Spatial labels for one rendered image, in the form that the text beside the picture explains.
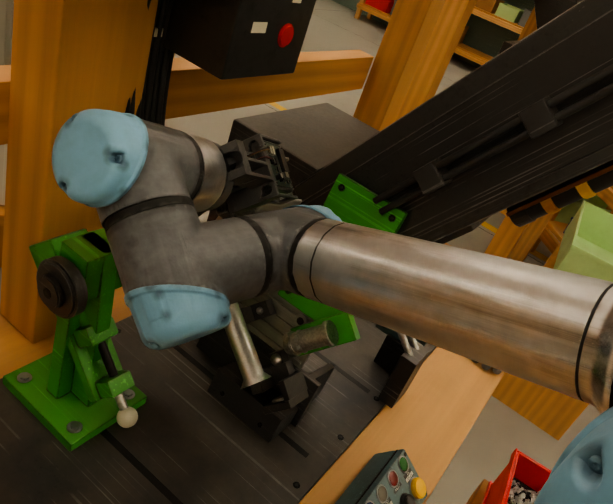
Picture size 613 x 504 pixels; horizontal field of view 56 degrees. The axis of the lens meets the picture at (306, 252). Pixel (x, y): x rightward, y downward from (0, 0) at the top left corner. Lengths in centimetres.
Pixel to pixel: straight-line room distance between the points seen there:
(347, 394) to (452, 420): 20
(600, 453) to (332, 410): 81
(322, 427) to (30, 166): 58
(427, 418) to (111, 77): 75
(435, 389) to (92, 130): 85
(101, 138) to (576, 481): 37
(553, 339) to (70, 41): 61
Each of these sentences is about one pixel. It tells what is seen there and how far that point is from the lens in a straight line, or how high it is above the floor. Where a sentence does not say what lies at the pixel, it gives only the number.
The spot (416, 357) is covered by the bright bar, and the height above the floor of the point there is 101.
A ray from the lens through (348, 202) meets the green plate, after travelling 83.
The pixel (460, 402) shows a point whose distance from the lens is 116.
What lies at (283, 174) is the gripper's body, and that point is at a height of 132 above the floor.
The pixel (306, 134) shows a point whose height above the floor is 124.
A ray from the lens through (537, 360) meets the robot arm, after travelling 38.
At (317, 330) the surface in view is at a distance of 83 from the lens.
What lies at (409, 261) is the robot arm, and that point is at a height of 140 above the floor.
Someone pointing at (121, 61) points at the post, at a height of 133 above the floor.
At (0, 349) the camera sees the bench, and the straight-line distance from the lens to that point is 101.
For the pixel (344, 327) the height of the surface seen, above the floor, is 109.
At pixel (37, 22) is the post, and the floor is 137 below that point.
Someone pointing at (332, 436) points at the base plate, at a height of 90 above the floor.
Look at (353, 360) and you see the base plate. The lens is 111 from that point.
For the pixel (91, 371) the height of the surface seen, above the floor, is 99.
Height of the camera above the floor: 160
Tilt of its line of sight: 31 degrees down
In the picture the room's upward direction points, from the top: 21 degrees clockwise
